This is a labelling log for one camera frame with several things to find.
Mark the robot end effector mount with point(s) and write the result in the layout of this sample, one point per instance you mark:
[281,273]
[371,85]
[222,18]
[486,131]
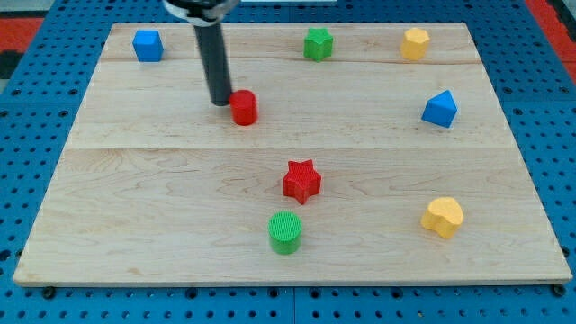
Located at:
[200,13]

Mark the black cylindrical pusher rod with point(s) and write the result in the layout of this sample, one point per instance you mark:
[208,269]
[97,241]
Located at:
[212,49]

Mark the blue cube block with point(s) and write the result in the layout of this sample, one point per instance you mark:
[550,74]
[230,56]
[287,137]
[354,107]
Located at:
[148,45]

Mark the green star block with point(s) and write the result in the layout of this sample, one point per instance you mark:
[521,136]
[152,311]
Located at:
[318,44]

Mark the red star block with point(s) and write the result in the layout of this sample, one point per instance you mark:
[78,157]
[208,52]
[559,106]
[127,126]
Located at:
[301,181]

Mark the red cylinder block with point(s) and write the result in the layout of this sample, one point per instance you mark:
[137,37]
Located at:
[243,105]

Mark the wooden board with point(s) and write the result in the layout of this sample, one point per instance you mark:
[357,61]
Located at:
[156,187]

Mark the green cylinder block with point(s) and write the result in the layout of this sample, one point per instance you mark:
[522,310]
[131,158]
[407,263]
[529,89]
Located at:
[284,230]

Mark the yellow hexagon block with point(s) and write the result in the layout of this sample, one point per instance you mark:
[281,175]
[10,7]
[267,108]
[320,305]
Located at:
[414,44]

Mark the blue pentagon block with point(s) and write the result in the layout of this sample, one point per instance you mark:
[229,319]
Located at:
[441,110]

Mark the yellow heart block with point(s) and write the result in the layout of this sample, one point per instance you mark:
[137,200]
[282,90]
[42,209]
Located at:
[444,216]

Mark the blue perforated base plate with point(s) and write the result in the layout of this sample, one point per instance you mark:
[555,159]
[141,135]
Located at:
[45,90]

